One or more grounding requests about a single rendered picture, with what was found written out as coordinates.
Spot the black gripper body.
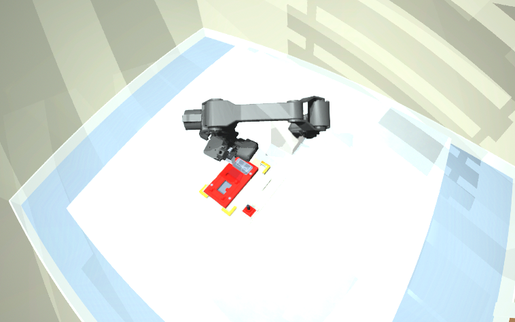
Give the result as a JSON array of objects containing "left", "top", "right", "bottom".
[{"left": 199, "top": 125, "right": 259, "bottom": 162}]

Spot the red toy car body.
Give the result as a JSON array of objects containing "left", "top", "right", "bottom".
[{"left": 204, "top": 157, "right": 259, "bottom": 209}]

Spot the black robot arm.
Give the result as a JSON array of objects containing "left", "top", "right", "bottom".
[{"left": 182, "top": 96, "right": 330, "bottom": 162}]

